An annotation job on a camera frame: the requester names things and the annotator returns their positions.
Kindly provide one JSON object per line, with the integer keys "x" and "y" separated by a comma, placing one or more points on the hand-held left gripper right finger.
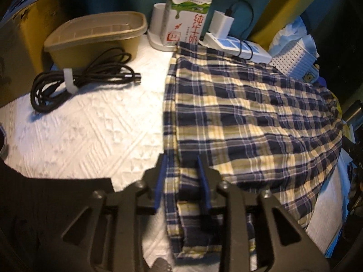
{"x": 204, "y": 189}

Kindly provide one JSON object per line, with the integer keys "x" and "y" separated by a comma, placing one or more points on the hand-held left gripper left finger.
{"x": 160, "y": 184}

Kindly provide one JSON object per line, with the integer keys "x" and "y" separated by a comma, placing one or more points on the plaid pants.
{"x": 241, "y": 113}

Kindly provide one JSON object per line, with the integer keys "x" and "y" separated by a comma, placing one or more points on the steel tumbler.
{"x": 354, "y": 113}

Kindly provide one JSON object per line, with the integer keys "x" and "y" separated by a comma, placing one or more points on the white cartoon mug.
{"x": 310, "y": 76}

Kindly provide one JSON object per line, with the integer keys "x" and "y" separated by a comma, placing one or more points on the dark window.
{"x": 340, "y": 48}

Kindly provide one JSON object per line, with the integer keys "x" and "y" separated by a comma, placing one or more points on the white plastic basket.
{"x": 295, "y": 59}

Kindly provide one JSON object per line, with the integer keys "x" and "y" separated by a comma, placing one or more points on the black cloth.
{"x": 42, "y": 204}

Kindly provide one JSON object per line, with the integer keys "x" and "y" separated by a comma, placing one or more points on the white plastic bag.
{"x": 289, "y": 36}

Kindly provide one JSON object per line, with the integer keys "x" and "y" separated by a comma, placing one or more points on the white power strip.
{"x": 255, "y": 52}

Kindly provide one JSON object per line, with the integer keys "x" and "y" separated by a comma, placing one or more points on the brown food container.
{"x": 93, "y": 42}

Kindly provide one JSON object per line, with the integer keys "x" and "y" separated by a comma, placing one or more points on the white desk lamp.
{"x": 157, "y": 19}

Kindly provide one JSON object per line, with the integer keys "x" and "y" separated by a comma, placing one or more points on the green white milk carton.
{"x": 184, "y": 19}

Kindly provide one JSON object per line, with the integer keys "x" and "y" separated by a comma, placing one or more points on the white charger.
{"x": 222, "y": 24}

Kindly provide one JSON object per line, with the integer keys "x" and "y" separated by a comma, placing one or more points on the yellow curtain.
{"x": 283, "y": 5}

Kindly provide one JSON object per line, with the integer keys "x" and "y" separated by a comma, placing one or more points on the cardboard box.
{"x": 42, "y": 19}

